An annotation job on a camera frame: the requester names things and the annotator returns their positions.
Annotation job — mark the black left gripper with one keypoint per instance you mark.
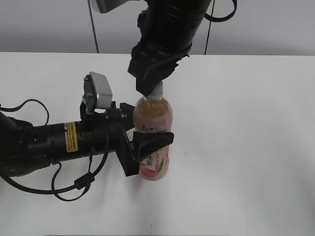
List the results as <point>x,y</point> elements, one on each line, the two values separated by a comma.
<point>103,133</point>

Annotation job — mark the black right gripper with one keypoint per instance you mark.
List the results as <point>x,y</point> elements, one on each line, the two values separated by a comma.
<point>150,64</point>

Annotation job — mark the white bottle cap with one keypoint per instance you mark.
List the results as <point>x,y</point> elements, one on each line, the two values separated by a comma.
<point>157,92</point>

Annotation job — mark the peach oolong tea bottle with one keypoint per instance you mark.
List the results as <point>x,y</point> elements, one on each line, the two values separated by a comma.
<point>153,116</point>

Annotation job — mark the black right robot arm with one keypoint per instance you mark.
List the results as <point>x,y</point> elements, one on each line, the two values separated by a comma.
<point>167,30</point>

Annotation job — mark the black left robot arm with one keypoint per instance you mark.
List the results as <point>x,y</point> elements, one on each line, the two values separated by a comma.
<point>25,148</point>

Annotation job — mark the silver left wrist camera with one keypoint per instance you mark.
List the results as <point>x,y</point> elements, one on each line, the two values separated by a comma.
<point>97,92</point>

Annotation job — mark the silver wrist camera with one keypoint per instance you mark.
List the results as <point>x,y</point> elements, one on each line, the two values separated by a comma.
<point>97,92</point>
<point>104,6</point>

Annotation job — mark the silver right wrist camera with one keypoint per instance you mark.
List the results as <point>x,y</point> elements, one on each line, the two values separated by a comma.
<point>104,6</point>

